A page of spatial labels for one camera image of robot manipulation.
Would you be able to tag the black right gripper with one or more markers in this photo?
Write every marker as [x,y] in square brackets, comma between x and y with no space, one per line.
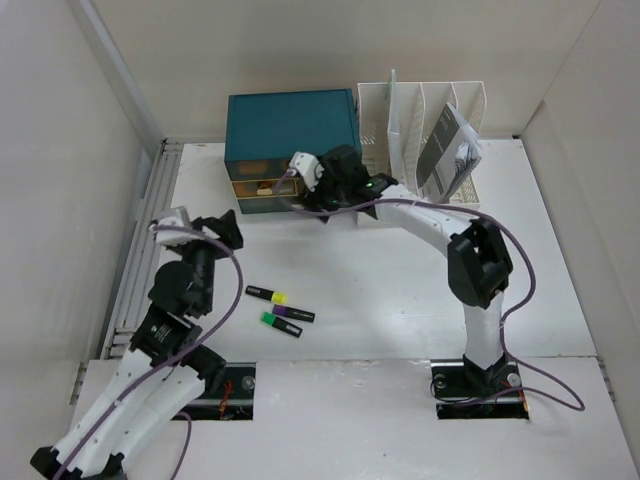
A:
[312,199]

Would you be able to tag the green cap black highlighter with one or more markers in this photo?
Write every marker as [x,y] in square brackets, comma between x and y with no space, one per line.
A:
[281,325]

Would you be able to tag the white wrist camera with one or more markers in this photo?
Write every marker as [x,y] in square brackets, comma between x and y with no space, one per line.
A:
[172,227]
[308,167]

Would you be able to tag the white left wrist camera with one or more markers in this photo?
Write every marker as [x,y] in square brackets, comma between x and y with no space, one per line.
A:
[172,227]

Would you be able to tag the yellow cap black highlighter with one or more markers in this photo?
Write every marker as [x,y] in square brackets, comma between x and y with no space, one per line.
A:
[271,296]

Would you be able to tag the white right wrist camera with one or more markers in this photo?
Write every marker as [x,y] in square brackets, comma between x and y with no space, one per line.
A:
[308,167]

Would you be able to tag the purple cap black highlighter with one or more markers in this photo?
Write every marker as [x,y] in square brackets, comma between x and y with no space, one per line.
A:
[293,313]

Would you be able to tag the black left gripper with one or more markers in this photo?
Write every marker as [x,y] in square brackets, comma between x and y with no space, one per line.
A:
[224,227]

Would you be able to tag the aluminium frame rail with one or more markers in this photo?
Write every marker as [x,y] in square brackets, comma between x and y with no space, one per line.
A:
[157,173]

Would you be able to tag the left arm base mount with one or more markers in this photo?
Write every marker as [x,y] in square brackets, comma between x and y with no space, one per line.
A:
[231,399]

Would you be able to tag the teal desktop drawer cabinet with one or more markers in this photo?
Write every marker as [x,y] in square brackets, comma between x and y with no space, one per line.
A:
[265,130]

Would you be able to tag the clear mesh document pouch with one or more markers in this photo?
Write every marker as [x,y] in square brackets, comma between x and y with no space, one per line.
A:
[394,130]

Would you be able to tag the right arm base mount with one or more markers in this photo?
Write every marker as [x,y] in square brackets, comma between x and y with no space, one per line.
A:
[463,391]

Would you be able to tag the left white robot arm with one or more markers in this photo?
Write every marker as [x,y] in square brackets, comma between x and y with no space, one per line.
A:
[165,365]

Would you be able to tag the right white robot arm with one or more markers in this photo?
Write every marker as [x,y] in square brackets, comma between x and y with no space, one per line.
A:
[478,262]

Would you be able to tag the grey Canon setup guide booklet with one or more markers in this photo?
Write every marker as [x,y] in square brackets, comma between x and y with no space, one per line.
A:
[452,151]

